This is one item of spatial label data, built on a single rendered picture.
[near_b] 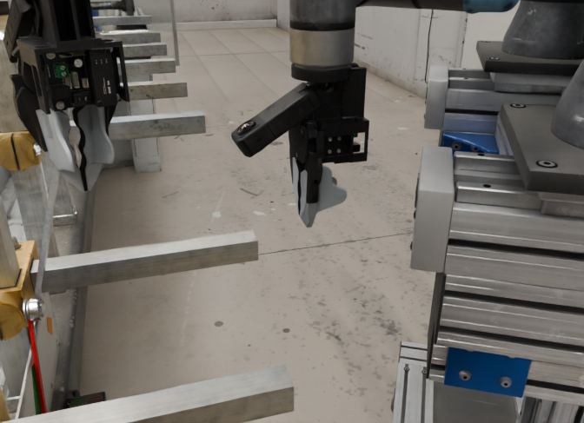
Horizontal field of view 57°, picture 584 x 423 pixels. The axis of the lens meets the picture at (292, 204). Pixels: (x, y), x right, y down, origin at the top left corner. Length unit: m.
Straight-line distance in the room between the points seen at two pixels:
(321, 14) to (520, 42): 0.48
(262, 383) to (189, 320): 1.52
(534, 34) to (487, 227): 0.52
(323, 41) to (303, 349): 1.37
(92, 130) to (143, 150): 2.73
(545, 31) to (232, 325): 1.40
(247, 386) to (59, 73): 0.31
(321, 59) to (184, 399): 0.38
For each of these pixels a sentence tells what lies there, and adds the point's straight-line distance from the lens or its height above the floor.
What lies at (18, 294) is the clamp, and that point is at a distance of 0.66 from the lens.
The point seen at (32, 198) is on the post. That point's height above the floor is 0.87.
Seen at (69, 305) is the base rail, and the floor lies 0.70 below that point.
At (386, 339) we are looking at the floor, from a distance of 1.93.
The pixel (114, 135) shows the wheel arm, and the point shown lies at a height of 0.94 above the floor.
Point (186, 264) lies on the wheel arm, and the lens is 0.70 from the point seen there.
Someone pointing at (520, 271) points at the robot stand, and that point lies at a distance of 0.57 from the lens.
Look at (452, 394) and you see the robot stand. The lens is 1.47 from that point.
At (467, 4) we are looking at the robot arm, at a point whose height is 1.15.
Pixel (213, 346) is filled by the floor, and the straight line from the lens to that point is 1.89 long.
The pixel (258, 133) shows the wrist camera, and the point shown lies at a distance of 0.63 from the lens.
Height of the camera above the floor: 1.20
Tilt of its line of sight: 25 degrees down
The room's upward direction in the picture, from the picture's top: straight up
